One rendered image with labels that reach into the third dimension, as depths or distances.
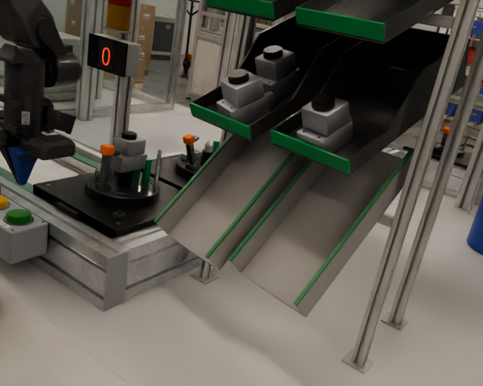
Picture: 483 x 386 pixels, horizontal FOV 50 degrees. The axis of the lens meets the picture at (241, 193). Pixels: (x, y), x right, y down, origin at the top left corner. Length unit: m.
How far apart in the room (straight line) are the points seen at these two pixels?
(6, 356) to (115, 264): 0.20
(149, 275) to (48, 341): 0.21
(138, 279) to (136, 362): 0.18
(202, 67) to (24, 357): 6.27
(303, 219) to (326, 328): 0.24
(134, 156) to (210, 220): 0.25
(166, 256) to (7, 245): 0.26
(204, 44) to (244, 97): 6.18
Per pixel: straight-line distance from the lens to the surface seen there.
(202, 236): 0.82
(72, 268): 0.92
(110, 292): 0.87
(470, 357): 1.02
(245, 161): 0.87
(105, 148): 0.97
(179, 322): 0.88
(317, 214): 0.78
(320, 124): 0.66
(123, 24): 1.17
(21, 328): 0.86
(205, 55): 6.88
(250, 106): 0.74
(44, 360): 0.80
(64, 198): 1.01
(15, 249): 0.92
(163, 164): 1.25
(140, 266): 0.90
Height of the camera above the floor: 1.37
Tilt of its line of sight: 20 degrees down
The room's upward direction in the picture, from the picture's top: 11 degrees clockwise
